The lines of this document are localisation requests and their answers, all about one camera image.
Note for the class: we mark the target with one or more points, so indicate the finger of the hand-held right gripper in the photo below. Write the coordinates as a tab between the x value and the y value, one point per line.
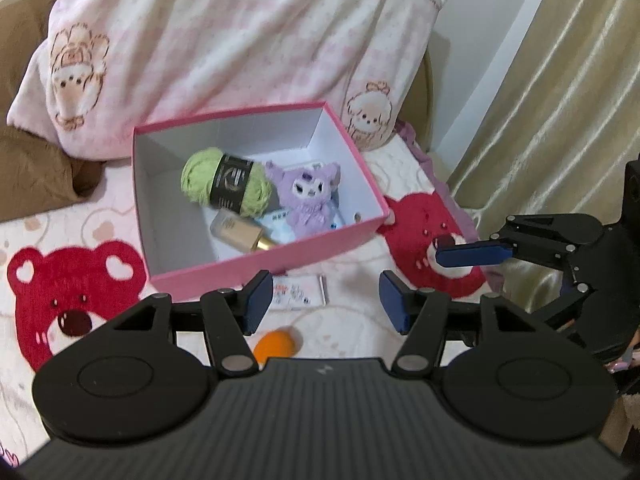
565	305
470	255

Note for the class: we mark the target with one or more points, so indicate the beige fleece cloth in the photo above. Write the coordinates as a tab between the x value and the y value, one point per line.
625	425

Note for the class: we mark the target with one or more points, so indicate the pink cartoon pillow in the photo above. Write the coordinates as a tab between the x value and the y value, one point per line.
200	35

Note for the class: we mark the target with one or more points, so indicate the beige foundation bottle gold cap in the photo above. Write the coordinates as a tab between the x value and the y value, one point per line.
235	230

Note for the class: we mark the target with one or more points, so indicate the brown pillow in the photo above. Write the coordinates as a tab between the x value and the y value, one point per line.
35	175

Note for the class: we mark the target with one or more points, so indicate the white printed sachet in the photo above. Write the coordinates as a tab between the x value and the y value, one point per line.
300	292

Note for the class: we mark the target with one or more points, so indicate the green yarn ball black label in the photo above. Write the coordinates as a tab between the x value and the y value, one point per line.
197	175

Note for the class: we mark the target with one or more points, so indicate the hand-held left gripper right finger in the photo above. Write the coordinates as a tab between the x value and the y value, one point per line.
392	300

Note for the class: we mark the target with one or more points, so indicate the red bear printed bed sheet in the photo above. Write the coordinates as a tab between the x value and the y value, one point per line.
75	240

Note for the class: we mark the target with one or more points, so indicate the person's right hand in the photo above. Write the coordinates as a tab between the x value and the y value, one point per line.
631	355

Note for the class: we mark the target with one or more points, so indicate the blue white tissue packet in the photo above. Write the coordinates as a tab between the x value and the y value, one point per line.
280	222

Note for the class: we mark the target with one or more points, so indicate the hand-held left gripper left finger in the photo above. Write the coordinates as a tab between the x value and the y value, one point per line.
257	300

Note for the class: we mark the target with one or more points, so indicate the purple plush toy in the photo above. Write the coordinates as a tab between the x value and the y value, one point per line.
305	210

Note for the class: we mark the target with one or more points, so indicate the pink cardboard box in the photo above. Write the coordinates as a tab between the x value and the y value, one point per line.
165	220

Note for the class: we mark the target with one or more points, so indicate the beige curtain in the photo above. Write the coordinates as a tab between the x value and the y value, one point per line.
565	85

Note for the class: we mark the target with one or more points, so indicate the orange ball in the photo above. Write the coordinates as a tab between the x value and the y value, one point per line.
275	345

